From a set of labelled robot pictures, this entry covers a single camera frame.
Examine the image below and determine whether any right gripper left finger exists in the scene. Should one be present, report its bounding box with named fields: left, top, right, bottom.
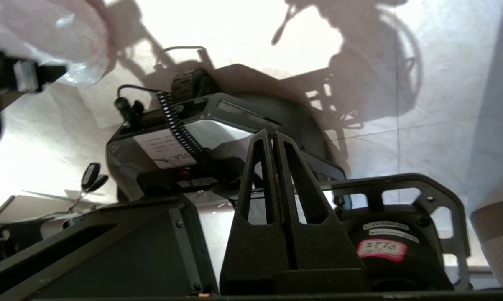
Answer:
left=220, top=129, right=296, bottom=294

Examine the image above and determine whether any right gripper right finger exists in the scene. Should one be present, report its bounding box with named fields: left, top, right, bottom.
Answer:
left=275, top=132, right=371, bottom=294

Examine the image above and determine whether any clear plastic bag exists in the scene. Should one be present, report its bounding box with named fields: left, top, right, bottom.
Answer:
left=0, top=0, right=119, bottom=87

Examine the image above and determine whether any white ribbed bin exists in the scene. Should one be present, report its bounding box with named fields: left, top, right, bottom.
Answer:
left=469, top=200, right=503, bottom=290

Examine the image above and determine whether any black key fob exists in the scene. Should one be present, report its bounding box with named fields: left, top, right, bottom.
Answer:
left=81, top=162, right=110, bottom=194

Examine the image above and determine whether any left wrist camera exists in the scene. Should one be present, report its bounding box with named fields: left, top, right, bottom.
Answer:
left=13, top=59, right=41, bottom=94

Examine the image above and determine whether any coiled black cable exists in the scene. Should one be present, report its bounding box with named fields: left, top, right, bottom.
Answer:
left=156, top=91, right=240, bottom=181

